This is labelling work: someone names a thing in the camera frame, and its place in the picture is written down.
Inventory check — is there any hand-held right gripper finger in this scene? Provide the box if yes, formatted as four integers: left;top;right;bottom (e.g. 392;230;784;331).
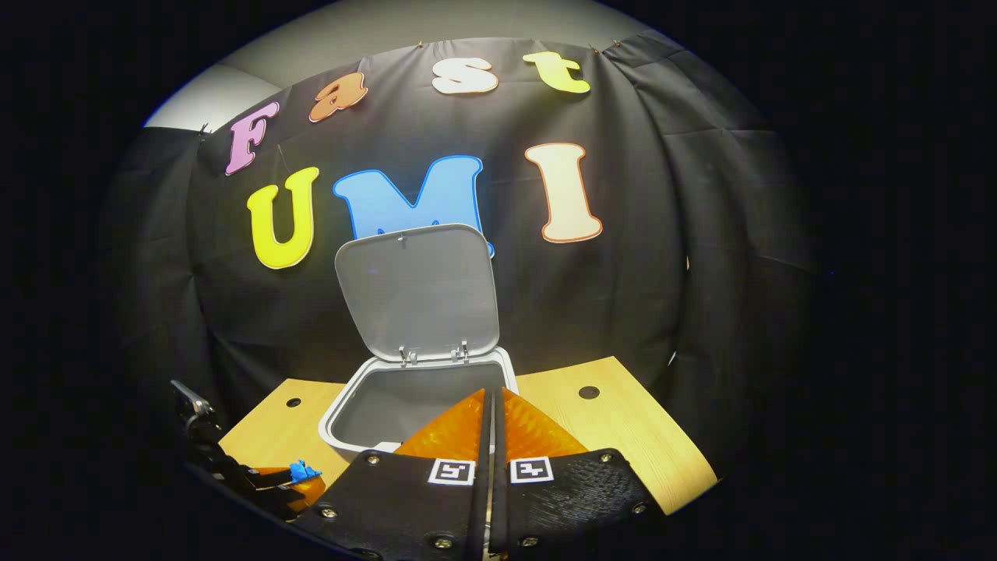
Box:
492;386;669;558
292;388;493;561

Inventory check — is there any white desktop garbage bin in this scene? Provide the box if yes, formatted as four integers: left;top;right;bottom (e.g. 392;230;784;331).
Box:
319;224;519;460

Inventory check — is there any wooden desktop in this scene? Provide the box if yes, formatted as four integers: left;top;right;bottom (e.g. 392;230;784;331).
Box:
218;356;719;517

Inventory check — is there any black backdrop cloth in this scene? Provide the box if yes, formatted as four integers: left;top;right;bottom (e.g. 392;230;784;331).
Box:
97;35;819;468

